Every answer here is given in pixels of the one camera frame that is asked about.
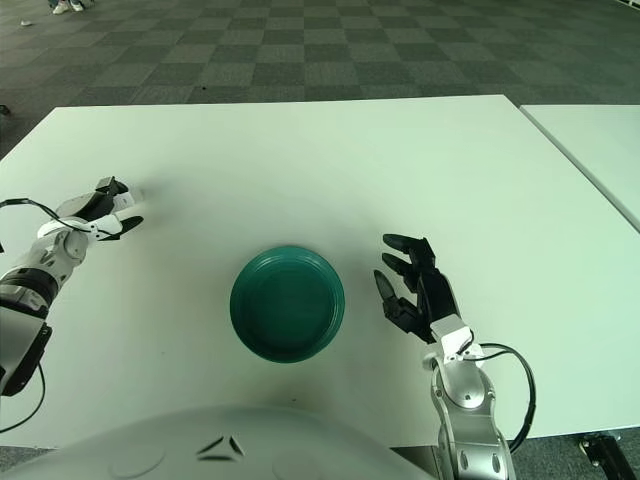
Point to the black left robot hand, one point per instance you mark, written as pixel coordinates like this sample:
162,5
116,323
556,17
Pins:
95,207

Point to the white neighbouring table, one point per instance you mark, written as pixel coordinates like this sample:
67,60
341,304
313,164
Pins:
600,145

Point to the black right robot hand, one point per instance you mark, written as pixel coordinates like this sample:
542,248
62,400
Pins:
435,300

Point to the white sneaker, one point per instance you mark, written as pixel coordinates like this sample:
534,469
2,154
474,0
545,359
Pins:
76,6
60,9

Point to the green round plate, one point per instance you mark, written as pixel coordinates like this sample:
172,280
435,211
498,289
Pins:
287,305

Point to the black table leg base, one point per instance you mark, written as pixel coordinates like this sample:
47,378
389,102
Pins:
605,455

